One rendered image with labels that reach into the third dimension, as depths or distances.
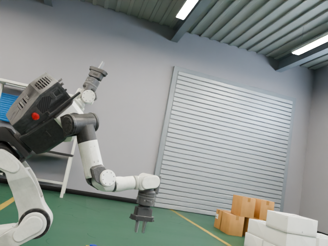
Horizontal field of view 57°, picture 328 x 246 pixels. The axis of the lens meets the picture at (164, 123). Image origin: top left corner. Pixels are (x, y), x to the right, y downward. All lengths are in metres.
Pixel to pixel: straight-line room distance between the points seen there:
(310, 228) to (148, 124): 3.93
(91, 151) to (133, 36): 5.71
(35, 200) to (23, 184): 0.10
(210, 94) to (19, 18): 4.29
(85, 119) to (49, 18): 5.70
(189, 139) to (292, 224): 3.55
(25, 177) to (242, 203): 3.93
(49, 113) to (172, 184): 5.29
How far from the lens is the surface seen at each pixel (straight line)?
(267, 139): 7.60
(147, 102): 6.66
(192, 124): 6.77
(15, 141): 1.62
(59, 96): 1.53
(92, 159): 1.42
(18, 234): 1.62
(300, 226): 3.84
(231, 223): 5.02
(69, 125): 1.41
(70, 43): 6.83
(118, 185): 1.47
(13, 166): 1.60
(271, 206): 5.35
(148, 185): 1.53
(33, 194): 1.63
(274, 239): 3.93
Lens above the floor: 0.79
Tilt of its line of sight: 9 degrees up
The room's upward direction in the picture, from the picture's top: 10 degrees clockwise
